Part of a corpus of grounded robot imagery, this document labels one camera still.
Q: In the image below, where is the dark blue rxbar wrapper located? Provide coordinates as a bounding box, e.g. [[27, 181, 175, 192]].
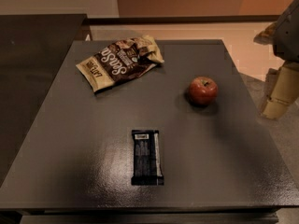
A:
[[131, 130, 164, 186]]

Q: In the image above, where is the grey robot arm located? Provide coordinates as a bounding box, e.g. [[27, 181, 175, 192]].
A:
[[253, 0, 299, 119]]

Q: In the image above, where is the red apple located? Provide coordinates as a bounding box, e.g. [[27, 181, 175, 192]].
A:
[[188, 77, 218, 105]]

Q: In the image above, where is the brown and cream snack bag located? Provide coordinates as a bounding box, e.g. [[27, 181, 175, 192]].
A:
[[77, 35, 164, 92]]

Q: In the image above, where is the dark side cabinet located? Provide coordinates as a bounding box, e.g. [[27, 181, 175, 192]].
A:
[[0, 14, 87, 185]]

